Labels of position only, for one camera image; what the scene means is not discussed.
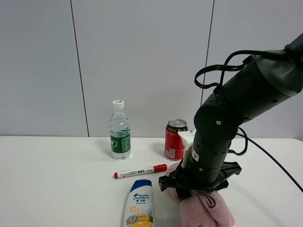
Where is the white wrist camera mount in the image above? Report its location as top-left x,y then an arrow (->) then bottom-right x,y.
178,130 -> 196,168

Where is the pink towel with black band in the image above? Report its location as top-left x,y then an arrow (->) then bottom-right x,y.
165,164 -> 236,227

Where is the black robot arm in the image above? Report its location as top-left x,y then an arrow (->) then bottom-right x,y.
159,36 -> 303,199

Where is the red drink can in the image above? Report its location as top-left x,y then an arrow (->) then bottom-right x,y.
164,119 -> 188,160

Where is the clear water bottle green label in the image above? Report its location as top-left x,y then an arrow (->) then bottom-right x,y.
109,100 -> 131,160

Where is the red white marker pen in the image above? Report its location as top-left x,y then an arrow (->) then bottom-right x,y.
113,164 -> 168,179

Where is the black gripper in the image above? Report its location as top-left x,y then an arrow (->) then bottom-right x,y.
159,161 -> 242,198

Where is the white blue shampoo bottle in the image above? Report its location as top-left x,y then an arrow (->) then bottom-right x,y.
124,179 -> 155,227

